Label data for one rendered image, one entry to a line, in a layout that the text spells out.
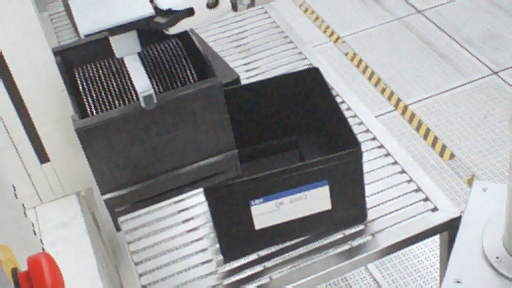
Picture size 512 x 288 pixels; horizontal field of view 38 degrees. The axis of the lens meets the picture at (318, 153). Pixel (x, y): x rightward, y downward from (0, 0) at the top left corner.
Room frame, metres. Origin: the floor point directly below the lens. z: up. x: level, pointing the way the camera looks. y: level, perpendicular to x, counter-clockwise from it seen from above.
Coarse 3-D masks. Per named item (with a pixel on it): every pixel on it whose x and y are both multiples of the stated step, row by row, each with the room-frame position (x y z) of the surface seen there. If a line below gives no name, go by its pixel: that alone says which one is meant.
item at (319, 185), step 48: (240, 96) 1.18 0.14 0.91; (288, 96) 1.20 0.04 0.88; (240, 144) 1.17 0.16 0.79; (288, 144) 1.16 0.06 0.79; (336, 144) 1.12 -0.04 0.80; (240, 192) 0.90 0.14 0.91; (288, 192) 0.92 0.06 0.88; (336, 192) 0.93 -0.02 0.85; (240, 240) 0.90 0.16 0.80; (288, 240) 0.91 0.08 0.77
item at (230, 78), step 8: (192, 32) 1.54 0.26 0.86; (200, 40) 1.49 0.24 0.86; (208, 48) 1.45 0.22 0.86; (208, 56) 1.42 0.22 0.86; (216, 56) 1.41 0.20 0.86; (216, 64) 1.38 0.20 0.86; (224, 64) 1.38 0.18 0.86; (224, 72) 1.34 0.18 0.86; (232, 72) 1.34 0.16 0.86; (224, 80) 1.31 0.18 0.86; (232, 80) 1.31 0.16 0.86; (240, 80) 1.32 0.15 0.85; (224, 88) 1.30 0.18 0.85
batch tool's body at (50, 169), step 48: (0, 0) 1.01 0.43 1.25; (0, 48) 1.00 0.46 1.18; (48, 48) 1.02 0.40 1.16; (0, 96) 0.99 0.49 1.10; (48, 96) 1.01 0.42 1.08; (0, 144) 0.98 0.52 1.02; (48, 144) 1.00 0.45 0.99; (0, 192) 0.44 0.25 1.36; (48, 192) 0.99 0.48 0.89; (0, 240) 0.37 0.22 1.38; (48, 240) 0.89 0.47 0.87; (96, 240) 0.99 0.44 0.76
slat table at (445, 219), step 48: (240, 48) 1.60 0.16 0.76; (288, 48) 1.57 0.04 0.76; (336, 96) 1.36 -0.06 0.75; (384, 144) 1.15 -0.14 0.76; (96, 192) 1.12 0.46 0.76; (192, 192) 1.08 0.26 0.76; (432, 192) 0.99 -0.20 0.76; (144, 240) 0.97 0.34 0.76; (192, 240) 0.95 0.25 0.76; (336, 240) 0.90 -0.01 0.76; (384, 240) 0.89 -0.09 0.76
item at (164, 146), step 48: (96, 0) 0.93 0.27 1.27; (144, 0) 0.90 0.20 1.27; (96, 48) 1.00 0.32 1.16; (144, 48) 1.02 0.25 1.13; (192, 48) 0.98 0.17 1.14; (96, 96) 0.99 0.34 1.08; (144, 96) 0.80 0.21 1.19; (192, 96) 0.83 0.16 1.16; (96, 144) 0.79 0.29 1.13; (144, 144) 0.80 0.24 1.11; (192, 144) 0.82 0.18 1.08; (144, 192) 0.80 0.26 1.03
